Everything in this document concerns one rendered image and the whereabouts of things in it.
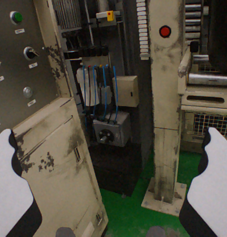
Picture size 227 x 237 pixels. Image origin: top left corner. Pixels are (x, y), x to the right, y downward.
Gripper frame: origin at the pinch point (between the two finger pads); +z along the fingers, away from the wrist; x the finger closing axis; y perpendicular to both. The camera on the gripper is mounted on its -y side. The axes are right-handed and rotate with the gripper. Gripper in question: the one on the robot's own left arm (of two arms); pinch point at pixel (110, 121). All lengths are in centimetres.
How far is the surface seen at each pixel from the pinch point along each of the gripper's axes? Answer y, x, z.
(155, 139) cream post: 49, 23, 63
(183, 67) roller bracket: 8, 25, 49
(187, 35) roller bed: 1, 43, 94
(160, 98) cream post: 26, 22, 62
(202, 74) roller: 10, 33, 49
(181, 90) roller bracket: 16, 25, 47
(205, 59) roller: 9, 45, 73
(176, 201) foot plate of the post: 100, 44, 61
